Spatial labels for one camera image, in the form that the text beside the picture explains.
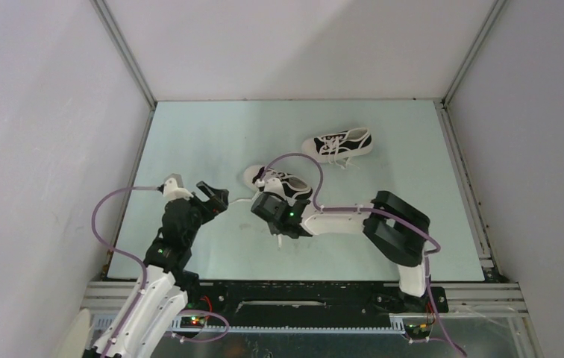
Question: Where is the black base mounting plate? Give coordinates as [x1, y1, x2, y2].
[187, 280, 449, 327]

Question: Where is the right controller board with LEDs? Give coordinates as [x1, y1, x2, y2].
[404, 324, 433, 341]

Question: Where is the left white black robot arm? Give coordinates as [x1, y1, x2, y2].
[83, 176, 229, 357]

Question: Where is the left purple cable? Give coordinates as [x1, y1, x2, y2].
[91, 185, 231, 358]

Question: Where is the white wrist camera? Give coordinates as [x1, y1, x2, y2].
[157, 173, 193, 201]
[254, 177, 286, 199]

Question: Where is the aluminium front frame rail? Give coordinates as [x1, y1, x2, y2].
[81, 281, 529, 317]

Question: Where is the black white sneaker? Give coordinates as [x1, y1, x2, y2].
[301, 128, 374, 169]
[230, 165, 313, 248]

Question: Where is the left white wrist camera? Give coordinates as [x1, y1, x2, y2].
[157, 173, 193, 201]

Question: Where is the grey slotted cable duct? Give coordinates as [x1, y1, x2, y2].
[93, 315, 407, 335]

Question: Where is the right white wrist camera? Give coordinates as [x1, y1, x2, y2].
[254, 177, 286, 199]

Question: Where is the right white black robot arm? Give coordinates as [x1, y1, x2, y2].
[251, 191, 430, 312]

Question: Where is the left controller board with LEDs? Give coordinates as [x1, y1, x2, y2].
[180, 316, 207, 330]

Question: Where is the controller board with leds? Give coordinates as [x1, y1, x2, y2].
[404, 324, 433, 341]
[180, 316, 207, 330]

